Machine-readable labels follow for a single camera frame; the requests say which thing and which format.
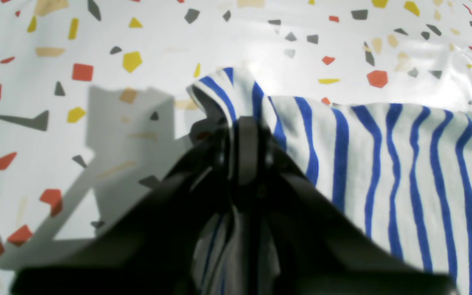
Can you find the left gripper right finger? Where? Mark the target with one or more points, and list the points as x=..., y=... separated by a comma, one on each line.
x=319, y=251

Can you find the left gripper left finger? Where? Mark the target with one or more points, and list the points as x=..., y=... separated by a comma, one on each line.
x=150, y=250

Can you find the blue white striped t-shirt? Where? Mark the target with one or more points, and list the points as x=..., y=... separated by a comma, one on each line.
x=402, y=173

